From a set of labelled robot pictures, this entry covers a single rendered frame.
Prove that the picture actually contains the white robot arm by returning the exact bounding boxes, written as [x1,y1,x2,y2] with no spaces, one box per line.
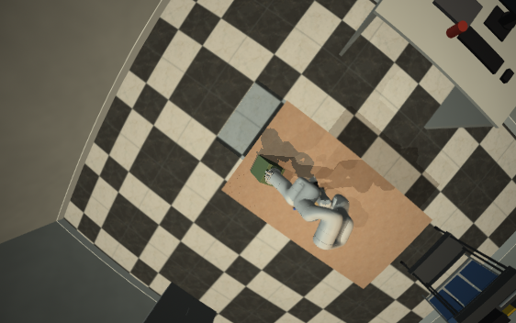
[265,168,353,250]

